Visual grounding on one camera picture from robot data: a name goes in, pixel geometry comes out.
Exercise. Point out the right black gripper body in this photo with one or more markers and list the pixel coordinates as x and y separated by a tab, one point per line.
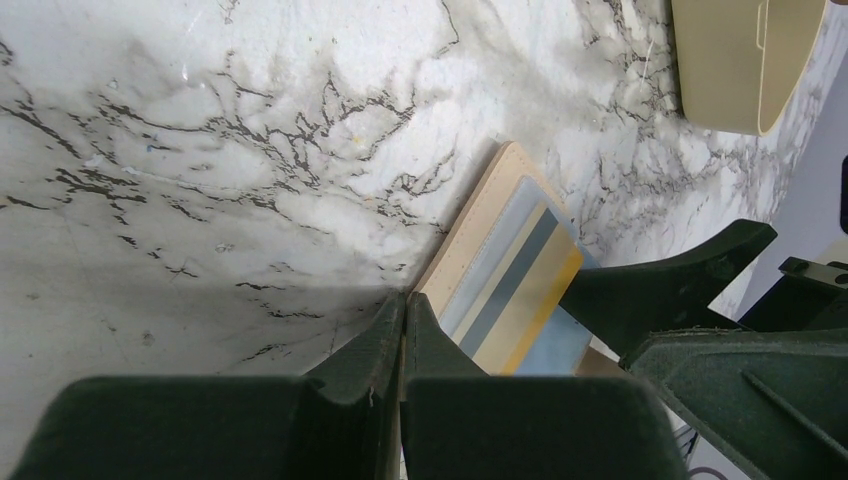
808	297

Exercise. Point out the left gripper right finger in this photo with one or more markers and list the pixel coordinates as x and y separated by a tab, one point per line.
458	422

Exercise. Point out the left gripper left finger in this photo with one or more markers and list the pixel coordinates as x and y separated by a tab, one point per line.
337	421

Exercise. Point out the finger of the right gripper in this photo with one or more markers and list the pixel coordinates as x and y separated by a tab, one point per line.
624	305
774	404

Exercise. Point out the light blue card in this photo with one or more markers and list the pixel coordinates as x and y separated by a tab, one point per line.
549	340

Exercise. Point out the yellow card black stripe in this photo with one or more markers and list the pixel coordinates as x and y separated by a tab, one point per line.
511	289

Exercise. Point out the beige leather card holder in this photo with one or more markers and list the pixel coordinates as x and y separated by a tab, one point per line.
510	183

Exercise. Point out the beige oval tray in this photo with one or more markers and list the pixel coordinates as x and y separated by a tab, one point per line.
739	62

